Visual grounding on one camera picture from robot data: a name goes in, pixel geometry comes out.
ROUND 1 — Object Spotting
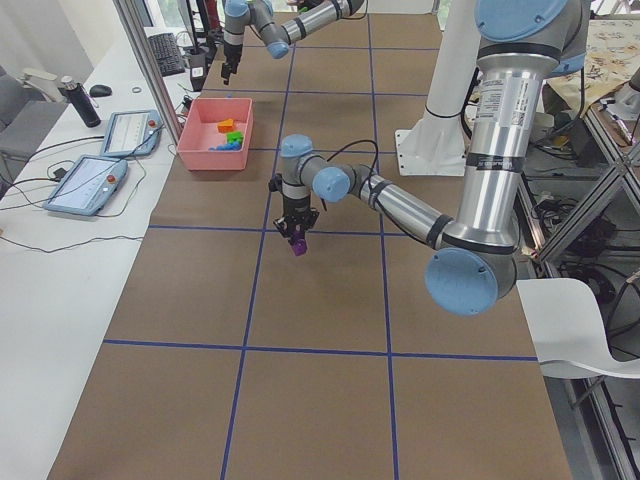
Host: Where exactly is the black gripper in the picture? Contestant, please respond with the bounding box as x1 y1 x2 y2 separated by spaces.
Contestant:
221 43 241 84
273 197 319 248

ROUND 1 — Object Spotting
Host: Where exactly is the purple sloped block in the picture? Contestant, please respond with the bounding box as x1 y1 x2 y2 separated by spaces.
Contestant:
289 231 307 257

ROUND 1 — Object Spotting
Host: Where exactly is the orange sloped block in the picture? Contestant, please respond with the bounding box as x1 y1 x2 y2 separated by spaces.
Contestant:
216 118 236 133

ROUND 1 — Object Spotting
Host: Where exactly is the green block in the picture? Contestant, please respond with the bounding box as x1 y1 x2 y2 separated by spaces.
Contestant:
226 131 244 145

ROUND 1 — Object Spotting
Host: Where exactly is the long blue four-stud block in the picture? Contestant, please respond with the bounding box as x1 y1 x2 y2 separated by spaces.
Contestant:
208 140 243 151

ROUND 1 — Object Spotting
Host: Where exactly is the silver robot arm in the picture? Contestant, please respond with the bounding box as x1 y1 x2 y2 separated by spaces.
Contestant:
269 1 590 316
221 0 364 85

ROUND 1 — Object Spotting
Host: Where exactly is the pink plastic box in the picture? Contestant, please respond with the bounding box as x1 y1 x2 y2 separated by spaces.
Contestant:
177 97 253 171

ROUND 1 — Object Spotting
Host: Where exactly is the black keyboard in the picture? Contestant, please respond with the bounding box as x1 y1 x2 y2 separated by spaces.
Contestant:
147 33 185 77

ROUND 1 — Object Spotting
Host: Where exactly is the upper blue teach pendant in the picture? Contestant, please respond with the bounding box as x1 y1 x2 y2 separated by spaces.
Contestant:
100 109 163 158

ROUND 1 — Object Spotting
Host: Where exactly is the blue teach pendant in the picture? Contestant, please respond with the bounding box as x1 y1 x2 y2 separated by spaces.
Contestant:
43 155 129 216
100 109 163 158

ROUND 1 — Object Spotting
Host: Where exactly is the black computer mouse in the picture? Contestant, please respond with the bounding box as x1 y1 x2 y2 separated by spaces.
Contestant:
89 84 113 98

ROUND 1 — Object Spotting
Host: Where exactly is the black water bottle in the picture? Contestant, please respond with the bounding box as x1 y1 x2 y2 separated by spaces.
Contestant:
60 75 101 128

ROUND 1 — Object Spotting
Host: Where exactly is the lower blue teach pendant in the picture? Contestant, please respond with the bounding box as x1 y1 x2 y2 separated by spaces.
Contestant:
43 155 129 216

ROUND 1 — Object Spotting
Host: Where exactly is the white chair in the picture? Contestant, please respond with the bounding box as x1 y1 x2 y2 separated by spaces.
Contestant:
516 278 639 380

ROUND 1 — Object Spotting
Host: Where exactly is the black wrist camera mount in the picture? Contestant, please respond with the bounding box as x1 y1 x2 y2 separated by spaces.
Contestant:
268 173 283 193

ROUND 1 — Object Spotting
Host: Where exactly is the aluminium frame post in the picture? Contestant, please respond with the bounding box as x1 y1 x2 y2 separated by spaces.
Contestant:
113 0 182 146

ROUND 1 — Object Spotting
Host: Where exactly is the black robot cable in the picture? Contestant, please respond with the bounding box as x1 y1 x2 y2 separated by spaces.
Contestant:
319 139 381 214

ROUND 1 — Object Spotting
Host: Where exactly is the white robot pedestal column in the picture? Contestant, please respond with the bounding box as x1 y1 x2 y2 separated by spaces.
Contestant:
395 0 480 176

